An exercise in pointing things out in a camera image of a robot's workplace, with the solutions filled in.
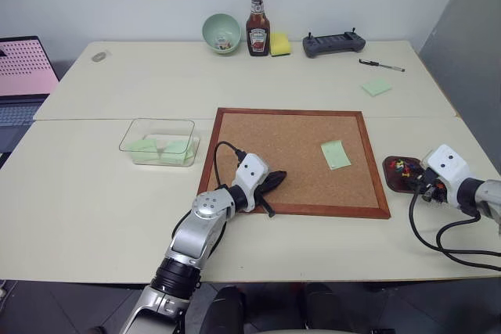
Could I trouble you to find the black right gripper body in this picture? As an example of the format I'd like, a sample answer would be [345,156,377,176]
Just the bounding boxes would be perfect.
[415,167,449,205]

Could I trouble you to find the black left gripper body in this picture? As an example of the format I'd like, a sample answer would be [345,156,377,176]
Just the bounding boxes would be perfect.
[253,175,276,199]

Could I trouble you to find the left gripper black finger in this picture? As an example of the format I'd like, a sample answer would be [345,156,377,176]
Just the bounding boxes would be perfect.
[258,192,276,219]
[267,170,289,192]

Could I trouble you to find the dark brown small tray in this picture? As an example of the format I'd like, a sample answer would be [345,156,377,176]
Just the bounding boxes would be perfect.
[382,155,428,194]

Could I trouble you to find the single green sticky note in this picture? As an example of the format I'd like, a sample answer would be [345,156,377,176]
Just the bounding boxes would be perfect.
[320,139,351,171]

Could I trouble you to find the green sticky note pad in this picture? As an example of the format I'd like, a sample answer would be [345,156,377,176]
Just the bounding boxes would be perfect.
[361,77,393,98]

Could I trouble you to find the clear plastic box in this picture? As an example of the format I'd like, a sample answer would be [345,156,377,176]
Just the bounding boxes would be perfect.
[117,117,202,167]

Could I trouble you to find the green note with writing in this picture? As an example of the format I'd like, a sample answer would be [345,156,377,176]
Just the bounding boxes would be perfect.
[125,138,158,154]

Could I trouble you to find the wood-framed cork board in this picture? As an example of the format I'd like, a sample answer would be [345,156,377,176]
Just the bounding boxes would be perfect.
[196,107,392,221]

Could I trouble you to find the stacked green notes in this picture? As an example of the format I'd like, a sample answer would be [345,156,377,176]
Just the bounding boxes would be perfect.
[160,139,195,166]

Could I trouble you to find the dark rounded shape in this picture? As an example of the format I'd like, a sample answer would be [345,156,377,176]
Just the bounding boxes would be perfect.
[202,285,247,334]

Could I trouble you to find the black ballpoint pen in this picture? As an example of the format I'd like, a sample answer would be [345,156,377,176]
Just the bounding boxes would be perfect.
[359,58,406,74]

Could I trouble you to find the yellow sponge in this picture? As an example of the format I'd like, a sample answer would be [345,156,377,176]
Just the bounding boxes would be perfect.
[269,31,293,58]

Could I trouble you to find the grey handheld remote controller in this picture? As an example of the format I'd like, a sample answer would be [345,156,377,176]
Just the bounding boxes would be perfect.
[301,27,368,59]

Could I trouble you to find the ketchup bottle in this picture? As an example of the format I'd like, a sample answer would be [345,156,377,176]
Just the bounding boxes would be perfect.
[245,0,272,58]

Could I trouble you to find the pale green bowl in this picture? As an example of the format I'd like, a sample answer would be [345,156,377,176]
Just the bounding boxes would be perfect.
[201,13,242,56]

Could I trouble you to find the open laptop pink screen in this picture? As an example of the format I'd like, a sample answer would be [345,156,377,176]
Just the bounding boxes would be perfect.
[0,35,61,156]

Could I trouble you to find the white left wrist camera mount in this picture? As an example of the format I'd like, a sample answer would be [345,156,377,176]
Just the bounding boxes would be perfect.
[230,153,272,213]

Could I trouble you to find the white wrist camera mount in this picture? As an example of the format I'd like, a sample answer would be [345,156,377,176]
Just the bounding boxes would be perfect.
[230,153,272,213]
[424,144,473,207]

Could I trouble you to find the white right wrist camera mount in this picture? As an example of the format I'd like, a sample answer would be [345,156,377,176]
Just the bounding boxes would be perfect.
[424,144,473,207]

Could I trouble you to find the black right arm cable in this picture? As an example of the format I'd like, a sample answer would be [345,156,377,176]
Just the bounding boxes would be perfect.
[408,181,501,272]

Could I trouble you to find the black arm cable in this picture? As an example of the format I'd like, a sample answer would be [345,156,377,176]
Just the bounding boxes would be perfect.
[408,181,501,272]
[213,141,247,193]

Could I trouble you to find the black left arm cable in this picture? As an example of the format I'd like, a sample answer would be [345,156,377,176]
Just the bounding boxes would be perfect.
[213,141,247,193]

